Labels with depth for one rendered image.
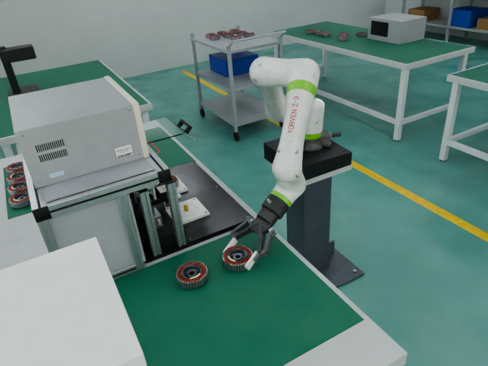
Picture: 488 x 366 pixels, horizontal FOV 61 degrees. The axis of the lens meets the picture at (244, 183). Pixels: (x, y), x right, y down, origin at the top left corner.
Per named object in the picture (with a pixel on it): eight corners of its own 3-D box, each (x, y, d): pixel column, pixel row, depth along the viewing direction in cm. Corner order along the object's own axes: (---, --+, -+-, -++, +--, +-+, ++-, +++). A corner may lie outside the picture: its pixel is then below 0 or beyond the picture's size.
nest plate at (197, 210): (195, 199, 188) (195, 197, 187) (210, 214, 176) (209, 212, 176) (165, 210, 182) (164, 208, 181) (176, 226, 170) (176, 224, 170)
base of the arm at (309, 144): (334, 134, 225) (335, 124, 222) (347, 146, 212) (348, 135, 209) (289, 141, 218) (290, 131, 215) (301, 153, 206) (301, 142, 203)
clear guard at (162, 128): (179, 125, 204) (177, 113, 201) (198, 141, 185) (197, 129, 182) (113, 142, 191) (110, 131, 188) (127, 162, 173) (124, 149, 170)
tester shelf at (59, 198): (121, 121, 196) (119, 112, 193) (171, 180, 143) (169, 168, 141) (21, 146, 179) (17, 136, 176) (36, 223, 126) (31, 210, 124)
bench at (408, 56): (324, 75, 596) (326, 20, 558) (460, 120, 426) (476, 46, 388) (271, 88, 561) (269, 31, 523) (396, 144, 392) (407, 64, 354)
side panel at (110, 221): (142, 263, 156) (123, 190, 139) (144, 268, 153) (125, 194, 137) (65, 293, 145) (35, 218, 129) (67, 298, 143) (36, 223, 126)
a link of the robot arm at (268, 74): (269, 101, 217) (248, 49, 166) (299, 103, 214) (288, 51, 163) (265, 124, 215) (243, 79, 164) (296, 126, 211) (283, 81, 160)
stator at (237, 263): (239, 247, 159) (238, 240, 157) (259, 261, 152) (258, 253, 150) (216, 262, 153) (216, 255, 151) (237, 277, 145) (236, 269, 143)
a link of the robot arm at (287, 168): (315, 107, 164) (287, 107, 167) (313, 89, 154) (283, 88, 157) (301, 189, 149) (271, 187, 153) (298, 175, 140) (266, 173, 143)
